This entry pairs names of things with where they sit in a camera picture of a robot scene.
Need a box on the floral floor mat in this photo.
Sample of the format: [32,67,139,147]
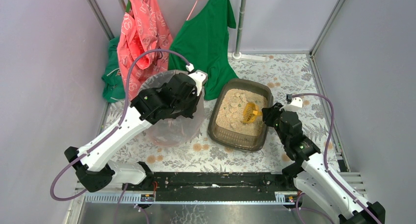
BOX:
[112,54,339,172]

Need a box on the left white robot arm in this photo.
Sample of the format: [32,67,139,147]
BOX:
[64,71,208,192]

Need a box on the dark green garment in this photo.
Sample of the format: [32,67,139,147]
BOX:
[102,37,125,103]

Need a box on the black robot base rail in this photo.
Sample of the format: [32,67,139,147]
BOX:
[122,171,303,202]

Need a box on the clothes rack pole with base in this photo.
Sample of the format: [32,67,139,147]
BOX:
[228,0,269,63]

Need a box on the yellow litter scoop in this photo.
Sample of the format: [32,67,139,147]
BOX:
[241,102,262,124]

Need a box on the trash bin with plastic liner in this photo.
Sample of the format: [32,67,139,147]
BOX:
[139,70,205,147]

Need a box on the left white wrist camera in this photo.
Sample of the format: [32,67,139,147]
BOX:
[188,70,208,88]

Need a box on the green t-shirt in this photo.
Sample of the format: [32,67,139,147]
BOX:
[170,0,237,100]

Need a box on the pink patterned garment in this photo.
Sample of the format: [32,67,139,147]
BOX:
[117,0,173,100]

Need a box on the grey litter box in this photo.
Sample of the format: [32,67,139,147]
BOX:
[208,78,273,152]

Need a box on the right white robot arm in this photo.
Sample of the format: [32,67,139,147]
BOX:
[261,103,386,224]

